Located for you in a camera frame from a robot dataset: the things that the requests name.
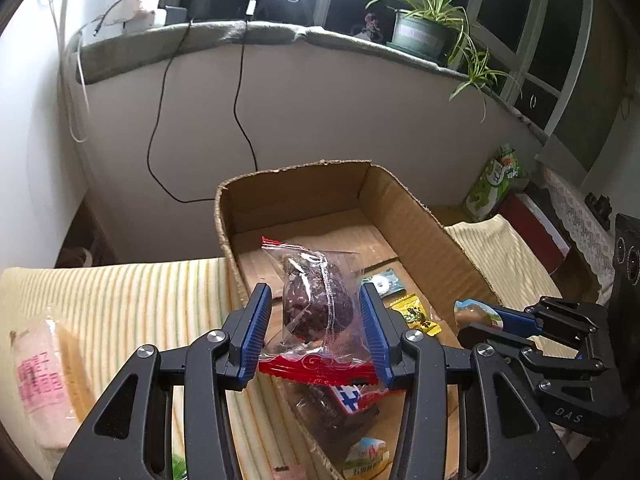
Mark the small pink flower plant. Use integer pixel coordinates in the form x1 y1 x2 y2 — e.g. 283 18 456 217
352 12 387 44

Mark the white lace cloth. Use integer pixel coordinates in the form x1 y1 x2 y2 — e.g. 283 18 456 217
542 166 620 287

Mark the black speaker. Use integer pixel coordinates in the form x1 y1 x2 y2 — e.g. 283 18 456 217
611 213 640 306

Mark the yellow candy packet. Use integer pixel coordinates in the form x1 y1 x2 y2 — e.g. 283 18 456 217
389 294 444 337

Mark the striped yellow cloth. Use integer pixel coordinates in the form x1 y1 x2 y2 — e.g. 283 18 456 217
0 214 561 480

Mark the candy with landscape wrapper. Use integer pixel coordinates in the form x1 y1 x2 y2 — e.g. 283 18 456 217
453 299 505 331
342 437 391 478

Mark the red box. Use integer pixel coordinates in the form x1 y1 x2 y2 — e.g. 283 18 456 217
499 192 572 275

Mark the bread packet with pink label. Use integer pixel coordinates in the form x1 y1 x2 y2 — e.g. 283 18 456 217
9 315 98 451

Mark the cardboard box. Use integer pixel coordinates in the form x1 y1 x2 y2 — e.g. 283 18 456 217
215 160 503 480

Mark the green printed bag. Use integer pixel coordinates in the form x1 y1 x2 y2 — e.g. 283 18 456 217
464 143 530 222

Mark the clear dark snack packet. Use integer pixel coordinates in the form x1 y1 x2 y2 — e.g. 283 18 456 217
257 236 388 396
292 382 382 448

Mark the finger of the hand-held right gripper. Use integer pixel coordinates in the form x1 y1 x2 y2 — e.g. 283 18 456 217
457 325 593 397
492 296 610 367

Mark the thin white hanging cable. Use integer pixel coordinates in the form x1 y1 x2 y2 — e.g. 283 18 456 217
39 0 68 41

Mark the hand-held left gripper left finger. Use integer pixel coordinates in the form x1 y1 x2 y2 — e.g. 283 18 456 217
52 282 274 480

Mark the spider plant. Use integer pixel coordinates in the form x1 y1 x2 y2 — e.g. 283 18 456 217
361 0 522 122

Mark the window frame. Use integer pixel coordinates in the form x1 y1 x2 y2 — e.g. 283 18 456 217
127 0 593 137

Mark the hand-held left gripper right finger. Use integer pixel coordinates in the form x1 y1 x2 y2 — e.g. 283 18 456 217
359 282 576 480

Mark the blue and white candy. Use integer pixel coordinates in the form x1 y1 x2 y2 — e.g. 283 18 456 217
331 384 386 415

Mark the dark green ring candy packet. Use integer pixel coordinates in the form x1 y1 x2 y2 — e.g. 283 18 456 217
362 269 405 302

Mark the black cable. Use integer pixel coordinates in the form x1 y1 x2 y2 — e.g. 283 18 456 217
232 0 301 172
147 19 217 204

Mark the green flower pot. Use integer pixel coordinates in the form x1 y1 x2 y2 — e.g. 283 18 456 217
386 9 455 63

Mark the small black object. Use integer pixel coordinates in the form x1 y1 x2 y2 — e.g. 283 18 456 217
584 192 614 232

